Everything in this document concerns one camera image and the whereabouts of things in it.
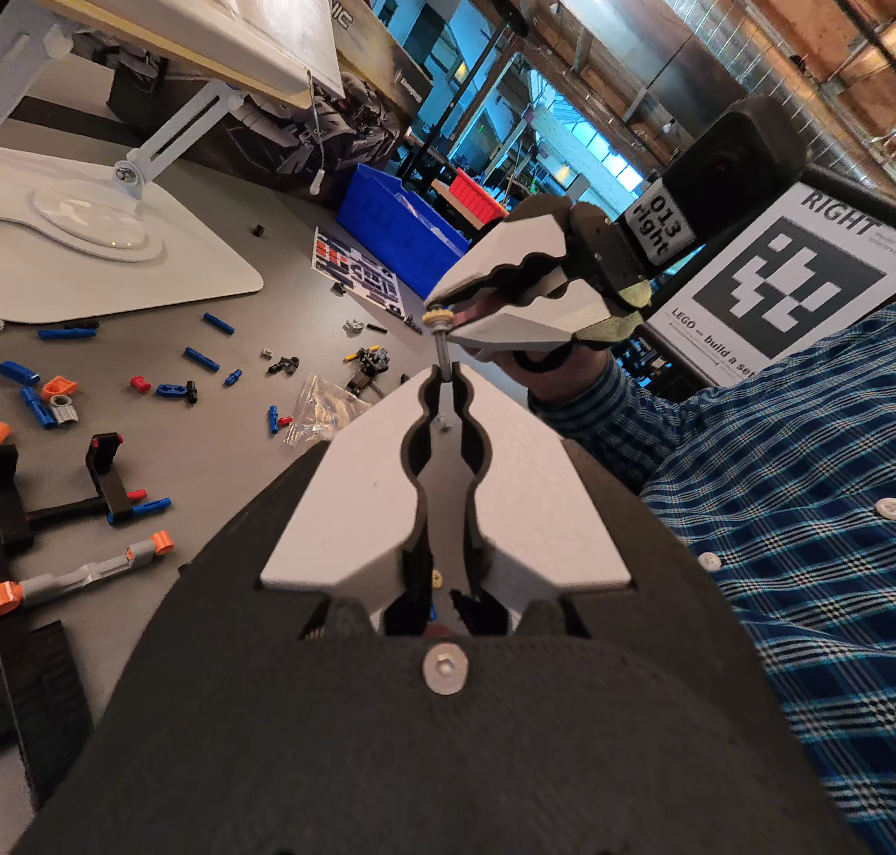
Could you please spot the blue lego liftarm black pin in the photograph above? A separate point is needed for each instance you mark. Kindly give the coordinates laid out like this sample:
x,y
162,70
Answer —
x,y
171,390

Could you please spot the black lego frame assembly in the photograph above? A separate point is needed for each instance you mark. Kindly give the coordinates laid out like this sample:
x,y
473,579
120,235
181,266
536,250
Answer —
x,y
108,477

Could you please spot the clear plastic bag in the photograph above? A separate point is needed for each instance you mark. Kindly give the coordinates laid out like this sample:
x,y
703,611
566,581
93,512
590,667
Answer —
x,y
322,407

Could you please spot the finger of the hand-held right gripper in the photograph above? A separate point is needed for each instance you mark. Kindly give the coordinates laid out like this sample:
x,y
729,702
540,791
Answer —
x,y
518,243
539,323

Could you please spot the framed marker sign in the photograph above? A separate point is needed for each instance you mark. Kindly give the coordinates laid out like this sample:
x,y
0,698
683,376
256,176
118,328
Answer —
x,y
791,288

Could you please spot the red plastic bin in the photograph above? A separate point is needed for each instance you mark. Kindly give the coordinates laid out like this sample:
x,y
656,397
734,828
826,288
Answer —
x,y
476,201

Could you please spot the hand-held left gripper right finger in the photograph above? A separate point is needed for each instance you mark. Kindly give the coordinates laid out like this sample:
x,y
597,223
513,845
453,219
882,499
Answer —
x,y
553,519

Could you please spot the black lego pin connector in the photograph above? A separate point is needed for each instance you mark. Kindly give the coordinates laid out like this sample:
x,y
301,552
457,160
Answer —
x,y
287,364

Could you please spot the red lego bush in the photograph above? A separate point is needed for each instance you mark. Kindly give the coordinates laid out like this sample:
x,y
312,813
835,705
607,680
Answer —
x,y
140,383

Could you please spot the person's torso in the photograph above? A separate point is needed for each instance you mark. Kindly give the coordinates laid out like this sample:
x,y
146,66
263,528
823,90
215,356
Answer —
x,y
805,519

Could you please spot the dark printed lego box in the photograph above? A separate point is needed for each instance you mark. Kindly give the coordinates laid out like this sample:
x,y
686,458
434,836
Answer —
x,y
350,127

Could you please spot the white book stand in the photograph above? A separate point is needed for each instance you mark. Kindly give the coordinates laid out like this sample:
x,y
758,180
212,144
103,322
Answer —
x,y
175,274

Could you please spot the blue plastic bin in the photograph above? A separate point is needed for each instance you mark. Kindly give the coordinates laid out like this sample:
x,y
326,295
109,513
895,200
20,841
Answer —
x,y
392,232

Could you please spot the scattered blue lego pins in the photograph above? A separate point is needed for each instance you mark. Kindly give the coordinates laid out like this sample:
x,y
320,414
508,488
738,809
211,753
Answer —
x,y
66,334

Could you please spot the grey lego axle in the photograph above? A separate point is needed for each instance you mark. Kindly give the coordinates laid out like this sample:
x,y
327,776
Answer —
x,y
443,355

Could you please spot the small yellow axle lego assembly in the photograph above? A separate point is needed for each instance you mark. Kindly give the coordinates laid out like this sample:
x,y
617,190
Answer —
x,y
367,365

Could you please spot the person's right hand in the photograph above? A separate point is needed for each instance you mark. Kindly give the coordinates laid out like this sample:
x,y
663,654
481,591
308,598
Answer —
x,y
574,379

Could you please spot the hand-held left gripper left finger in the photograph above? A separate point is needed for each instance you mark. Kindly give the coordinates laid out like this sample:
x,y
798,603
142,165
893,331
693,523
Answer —
x,y
350,512

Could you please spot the orange lego connector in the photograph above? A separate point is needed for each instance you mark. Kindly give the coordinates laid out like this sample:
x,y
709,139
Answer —
x,y
59,386

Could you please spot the grey lego actuator orange ends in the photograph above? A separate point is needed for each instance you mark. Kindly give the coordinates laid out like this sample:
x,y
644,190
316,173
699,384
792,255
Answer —
x,y
77,575

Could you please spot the lego sticker sheet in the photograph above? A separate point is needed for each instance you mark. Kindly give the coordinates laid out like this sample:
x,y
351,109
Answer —
x,y
357,271

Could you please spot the person's right forearm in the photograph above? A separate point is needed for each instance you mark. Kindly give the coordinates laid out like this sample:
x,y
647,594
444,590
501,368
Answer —
x,y
616,435

